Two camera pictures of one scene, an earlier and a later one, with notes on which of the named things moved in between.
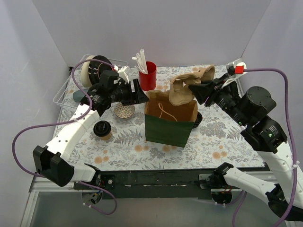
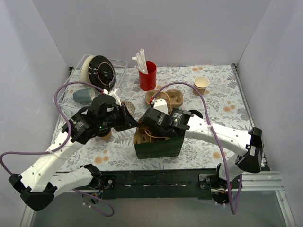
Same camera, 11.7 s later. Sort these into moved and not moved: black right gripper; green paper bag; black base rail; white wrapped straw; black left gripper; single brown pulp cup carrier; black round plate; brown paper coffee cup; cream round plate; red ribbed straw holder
Moved: green paper bag; black right gripper; single brown pulp cup carrier; black left gripper
Not moved: cream round plate; red ribbed straw holder; brown paper coffee cup; white wrapped straw; black base rail; black round plate
